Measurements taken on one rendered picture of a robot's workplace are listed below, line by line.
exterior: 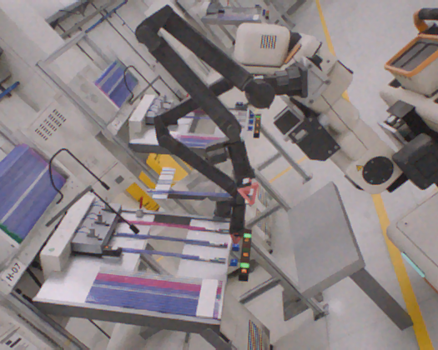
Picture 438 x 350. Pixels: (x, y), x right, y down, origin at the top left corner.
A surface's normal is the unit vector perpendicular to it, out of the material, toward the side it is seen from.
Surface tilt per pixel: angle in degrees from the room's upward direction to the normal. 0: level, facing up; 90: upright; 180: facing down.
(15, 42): 90
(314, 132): 90
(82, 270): 45
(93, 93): 90
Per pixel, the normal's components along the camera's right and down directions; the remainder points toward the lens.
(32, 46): -0.18, 0.54
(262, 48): 0.00, 0.39
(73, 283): 0.00, -0.84
